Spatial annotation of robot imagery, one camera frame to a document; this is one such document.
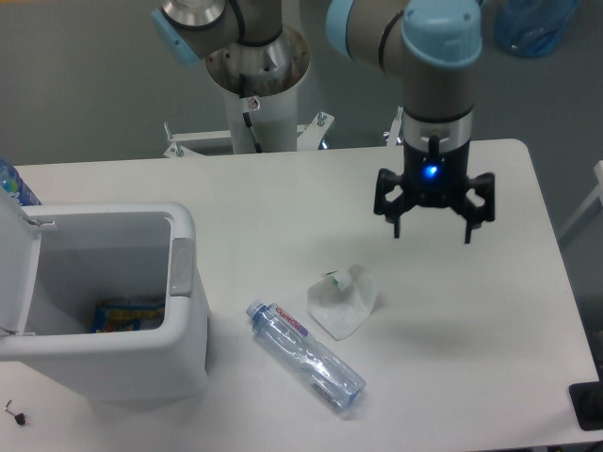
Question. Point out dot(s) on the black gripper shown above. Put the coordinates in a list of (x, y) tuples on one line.
[(437, 182)]

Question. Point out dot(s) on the white wrapper bag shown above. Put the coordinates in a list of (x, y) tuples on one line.
[(343, 299)]

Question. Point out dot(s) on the clear plastic water bottle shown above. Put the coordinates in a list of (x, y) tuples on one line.
[(285, 338)]

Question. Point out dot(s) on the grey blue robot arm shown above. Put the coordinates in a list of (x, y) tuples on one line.
[(430, 46)]

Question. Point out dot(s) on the white plastic trash can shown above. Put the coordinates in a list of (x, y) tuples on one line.
[(105, 299)]

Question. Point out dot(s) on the white base strut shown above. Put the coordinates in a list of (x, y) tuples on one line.
[(310, 136)]

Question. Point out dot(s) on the blue plastic bag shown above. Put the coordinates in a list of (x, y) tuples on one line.
[(532, 29)]

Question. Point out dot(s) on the black device at edge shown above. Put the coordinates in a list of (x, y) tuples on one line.
[(586, 399)]

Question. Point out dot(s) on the blue yellow snack packet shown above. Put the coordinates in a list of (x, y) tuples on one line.
[(123, 315)]

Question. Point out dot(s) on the blue labelled bottle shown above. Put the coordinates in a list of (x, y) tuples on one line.
[(16, 187)]

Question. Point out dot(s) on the small hex key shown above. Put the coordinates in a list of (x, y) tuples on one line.
[(6, 409)]

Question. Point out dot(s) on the white frame at right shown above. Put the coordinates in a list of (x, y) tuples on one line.
[(585, 213)]

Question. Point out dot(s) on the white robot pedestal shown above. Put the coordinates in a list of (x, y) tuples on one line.
[(260, 90)]

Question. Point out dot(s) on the white levelling foot bracket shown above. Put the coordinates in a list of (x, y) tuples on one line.
[(175, 148)]

